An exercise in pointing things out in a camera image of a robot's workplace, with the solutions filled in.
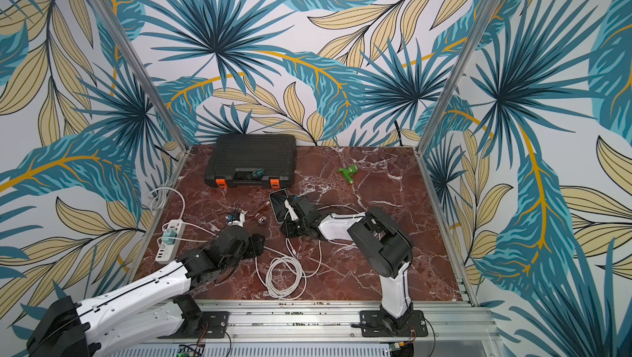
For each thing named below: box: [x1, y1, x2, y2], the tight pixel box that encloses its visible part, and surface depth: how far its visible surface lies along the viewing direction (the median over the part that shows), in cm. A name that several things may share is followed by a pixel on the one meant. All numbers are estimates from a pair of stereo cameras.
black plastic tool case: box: [204, 134, 298, 190], surface depth 105 cm
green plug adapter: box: [162, 229, 177, 246], surface depth 86 cm
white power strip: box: [155, 218, 186, 265], surface depth 87 cm
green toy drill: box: [337, 164, 358, 185], surface depth 112 cm
